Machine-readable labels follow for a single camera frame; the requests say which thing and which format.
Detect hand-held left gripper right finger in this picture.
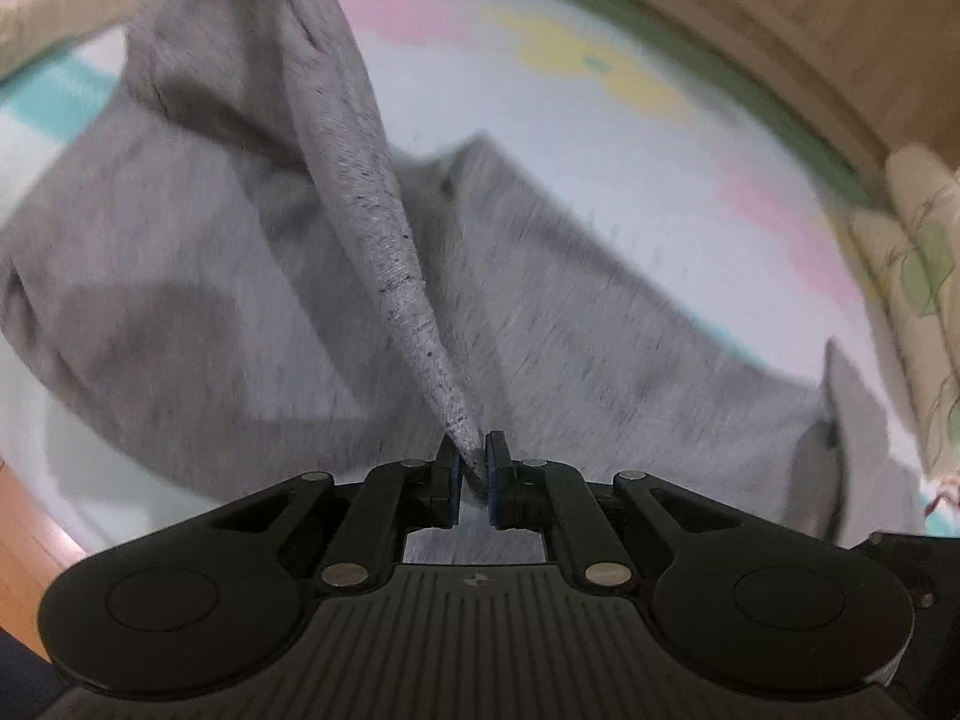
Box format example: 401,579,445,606
485,430,751,589

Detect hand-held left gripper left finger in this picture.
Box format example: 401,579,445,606
201,435,464,589

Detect grey pants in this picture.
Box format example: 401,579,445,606
0,0,925,565

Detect cream leaf print cushion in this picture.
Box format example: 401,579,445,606
847,142,960,485

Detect pastel flower pattern rug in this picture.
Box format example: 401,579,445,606
0,0,901,565

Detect plain cream long cushion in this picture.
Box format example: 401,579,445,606
0,0,197,80

